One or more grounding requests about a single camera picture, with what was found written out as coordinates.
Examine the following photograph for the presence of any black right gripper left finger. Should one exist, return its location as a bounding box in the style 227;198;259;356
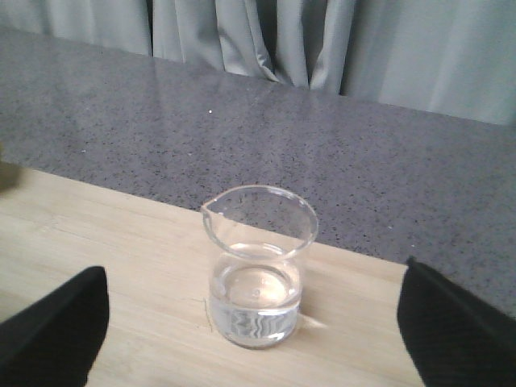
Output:
1;266;110;386

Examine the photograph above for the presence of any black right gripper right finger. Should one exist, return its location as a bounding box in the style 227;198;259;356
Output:
397;257;515;386

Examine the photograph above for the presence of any glass measuring beaker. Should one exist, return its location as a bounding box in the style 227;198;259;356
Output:
201;185;318;349

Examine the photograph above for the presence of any steel double jigger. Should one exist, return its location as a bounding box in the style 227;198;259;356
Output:
0;144;23;194

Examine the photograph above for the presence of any wooden cutting board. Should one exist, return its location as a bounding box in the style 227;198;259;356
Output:
1;167;422;386

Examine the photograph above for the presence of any grey curtain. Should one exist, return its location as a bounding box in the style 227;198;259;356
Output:
1;1;515;125

